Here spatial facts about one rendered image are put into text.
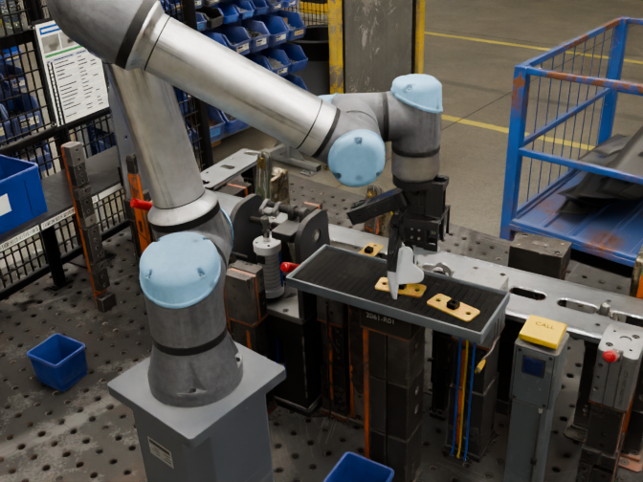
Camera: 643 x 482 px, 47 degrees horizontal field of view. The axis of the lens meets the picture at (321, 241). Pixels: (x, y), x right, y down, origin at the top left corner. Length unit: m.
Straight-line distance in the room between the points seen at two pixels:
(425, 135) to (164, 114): 0.39
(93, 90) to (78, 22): 1.38
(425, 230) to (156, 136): 0.44
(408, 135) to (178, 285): 0.40
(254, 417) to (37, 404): 0.82
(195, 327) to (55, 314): 1.16
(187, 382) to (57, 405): 0.78
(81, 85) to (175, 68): 1.37
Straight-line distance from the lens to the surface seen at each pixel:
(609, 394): 1.41
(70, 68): 2.28
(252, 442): 1.24
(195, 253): 1.08
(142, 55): 0.95
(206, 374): 1.13
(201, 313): 1.08
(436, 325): 1.20
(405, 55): 5.12
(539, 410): 1.27
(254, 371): 1.21
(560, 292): 1.61
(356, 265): 1.35
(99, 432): 1.77
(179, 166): 1.14
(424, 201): 1.18
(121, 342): 2.03
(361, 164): 0.96
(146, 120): 1.11
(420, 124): 1.10
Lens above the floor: 1.85
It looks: 29 degrees down
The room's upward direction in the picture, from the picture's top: 3 degrees counter-clockwise
